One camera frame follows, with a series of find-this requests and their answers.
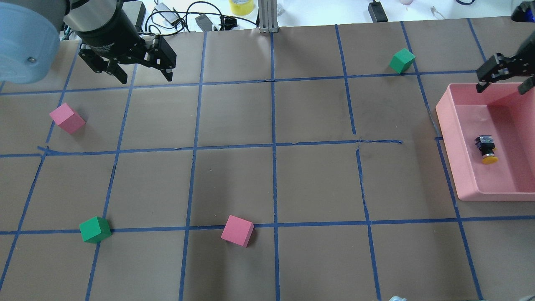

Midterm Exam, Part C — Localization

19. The green foam cube centre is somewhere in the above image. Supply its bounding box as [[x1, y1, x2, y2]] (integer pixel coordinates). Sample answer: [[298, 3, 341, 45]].
[[79, 217, 112, 244]]

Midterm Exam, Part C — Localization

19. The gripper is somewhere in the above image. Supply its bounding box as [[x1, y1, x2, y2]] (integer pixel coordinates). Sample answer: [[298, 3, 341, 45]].
[[64, 0, 176, 84], [476, 32, 535, 95]]

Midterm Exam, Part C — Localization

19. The black power adapter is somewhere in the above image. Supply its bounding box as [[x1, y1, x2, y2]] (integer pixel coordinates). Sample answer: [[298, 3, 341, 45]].
[[367, 0, 388, 23]]

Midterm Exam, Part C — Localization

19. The pink foam cube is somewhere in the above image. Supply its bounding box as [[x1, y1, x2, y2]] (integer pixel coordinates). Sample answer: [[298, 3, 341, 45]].
[[49, 103, 86, 135], [220, 215, 255, 247]]

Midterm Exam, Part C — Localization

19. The pink foam cube centre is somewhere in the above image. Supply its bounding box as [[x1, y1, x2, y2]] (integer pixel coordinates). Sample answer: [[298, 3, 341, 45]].
[[220, 215, 255, 247]]

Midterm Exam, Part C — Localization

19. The yellow tape roll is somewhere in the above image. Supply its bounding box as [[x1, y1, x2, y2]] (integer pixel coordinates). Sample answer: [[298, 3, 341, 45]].
[[229, 0, 255, 16]]

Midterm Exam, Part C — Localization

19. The green foam cube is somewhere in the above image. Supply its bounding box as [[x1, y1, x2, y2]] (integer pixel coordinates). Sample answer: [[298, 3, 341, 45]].
[[389, 48, 416, 74], [79, 217, 112, 244]]

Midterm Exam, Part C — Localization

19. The aluminium frame post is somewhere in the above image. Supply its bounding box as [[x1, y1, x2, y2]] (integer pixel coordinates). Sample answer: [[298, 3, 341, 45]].
[[258, 0, 279, 33]]

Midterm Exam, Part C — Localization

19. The pink plastic bin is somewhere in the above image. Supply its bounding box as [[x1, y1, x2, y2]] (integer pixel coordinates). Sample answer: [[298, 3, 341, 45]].
[[436, 83, 535, 202]]

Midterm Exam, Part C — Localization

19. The pink foam cube near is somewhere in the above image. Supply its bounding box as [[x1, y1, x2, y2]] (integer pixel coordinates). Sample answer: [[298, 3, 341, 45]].
[[49, 103, 86, 135]]

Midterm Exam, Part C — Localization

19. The yellow push button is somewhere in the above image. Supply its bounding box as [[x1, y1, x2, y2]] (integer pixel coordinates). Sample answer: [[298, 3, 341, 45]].
[[474, 135, 499, 165]]

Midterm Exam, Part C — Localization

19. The green foam cube far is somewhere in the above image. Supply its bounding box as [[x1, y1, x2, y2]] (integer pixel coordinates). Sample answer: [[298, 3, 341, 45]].
[[389, 48, 416, 74]]

